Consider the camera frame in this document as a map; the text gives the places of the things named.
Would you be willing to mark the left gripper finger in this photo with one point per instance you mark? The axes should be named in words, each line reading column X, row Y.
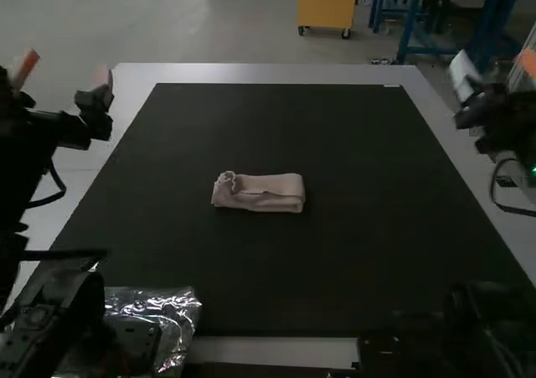
column 26, row 70
column 98, row 93

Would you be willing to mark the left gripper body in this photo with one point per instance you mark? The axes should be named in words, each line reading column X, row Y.
column 79, row 128

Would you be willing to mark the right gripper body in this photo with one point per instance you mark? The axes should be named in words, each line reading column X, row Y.
column 498, row 114

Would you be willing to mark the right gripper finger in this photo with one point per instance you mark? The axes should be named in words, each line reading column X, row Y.
column 527, row 65
column 462, row 74

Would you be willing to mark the pale towel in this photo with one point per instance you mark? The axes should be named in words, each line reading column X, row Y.
column 259, row 193

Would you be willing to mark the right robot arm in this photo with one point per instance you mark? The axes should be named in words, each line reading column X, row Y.
column 481, row 332

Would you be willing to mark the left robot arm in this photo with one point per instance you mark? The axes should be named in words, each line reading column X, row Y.
column 25, row 185

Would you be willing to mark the yellow wheeled cabinet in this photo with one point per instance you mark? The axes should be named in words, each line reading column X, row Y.
column 326, row 1

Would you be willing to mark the silver foil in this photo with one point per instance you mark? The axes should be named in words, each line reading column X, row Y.
column 159, row 315

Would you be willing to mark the black mat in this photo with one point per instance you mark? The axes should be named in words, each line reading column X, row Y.
column 293, row 269

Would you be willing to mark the dark base panel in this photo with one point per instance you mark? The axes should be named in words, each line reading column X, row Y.
column 377, row 353
column 272, row 374

